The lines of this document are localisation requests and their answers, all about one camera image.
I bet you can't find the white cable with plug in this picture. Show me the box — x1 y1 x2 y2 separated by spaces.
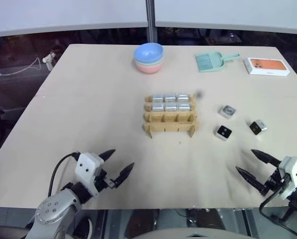
0 57 43 78

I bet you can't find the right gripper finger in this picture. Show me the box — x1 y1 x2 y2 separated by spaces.
235 166 268 196
250 149 281 168

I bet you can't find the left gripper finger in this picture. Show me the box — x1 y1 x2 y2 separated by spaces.
98 148 117 162
113 162 135 189

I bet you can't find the white clamp device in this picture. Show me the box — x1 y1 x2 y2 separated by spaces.
42 50 57 73

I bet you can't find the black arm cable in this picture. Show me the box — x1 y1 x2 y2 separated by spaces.
260 185 297 236
48 152 80 199

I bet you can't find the pink plastic bowl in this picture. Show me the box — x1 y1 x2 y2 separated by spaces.
135 60 164 75

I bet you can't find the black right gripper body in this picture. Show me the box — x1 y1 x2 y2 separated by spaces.
264 168 288 197

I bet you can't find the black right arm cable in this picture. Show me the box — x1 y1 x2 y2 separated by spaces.
260 185 297 236

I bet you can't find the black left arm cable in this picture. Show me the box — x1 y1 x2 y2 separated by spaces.
48 152 80 199

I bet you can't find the blue plastic bowl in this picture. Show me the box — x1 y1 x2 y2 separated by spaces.
133 43 165 63

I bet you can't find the green plastic bowl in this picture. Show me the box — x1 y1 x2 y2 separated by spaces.
134 57 164 67

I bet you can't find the wooden divider rack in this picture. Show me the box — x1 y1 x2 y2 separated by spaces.
142 92 199 138

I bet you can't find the grey metal pole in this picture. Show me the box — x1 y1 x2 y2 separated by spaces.
145 0 156 43

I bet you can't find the mint green dustpan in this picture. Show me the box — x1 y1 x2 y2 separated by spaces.
195 51 241 73

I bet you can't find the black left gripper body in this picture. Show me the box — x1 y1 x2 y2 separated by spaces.
95 168 117 193

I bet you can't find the orange and white phone box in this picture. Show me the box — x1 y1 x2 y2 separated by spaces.
243 57 291 77

